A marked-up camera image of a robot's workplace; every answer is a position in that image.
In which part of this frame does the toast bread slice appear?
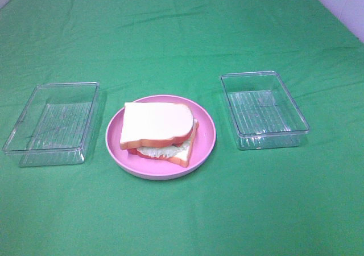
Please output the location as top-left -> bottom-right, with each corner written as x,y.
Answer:
127,119 -> 199,168
120,102 -> 194,150

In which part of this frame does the green lettuce leaf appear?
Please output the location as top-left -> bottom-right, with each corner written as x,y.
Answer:
136,140 -> 191,158

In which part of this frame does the clear right plastic container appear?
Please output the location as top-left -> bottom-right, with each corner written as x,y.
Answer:
220,71 -> 310,150

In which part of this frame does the clear plastic container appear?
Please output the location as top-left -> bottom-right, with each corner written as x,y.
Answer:
3,82 -> 100,167
220,71 -> 310,150

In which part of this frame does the green tablecloth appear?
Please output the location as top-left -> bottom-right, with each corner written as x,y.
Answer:
1,0 -> 363,255

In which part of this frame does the clear left plastic container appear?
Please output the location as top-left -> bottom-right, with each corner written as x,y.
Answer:
3,82 -> 100,167

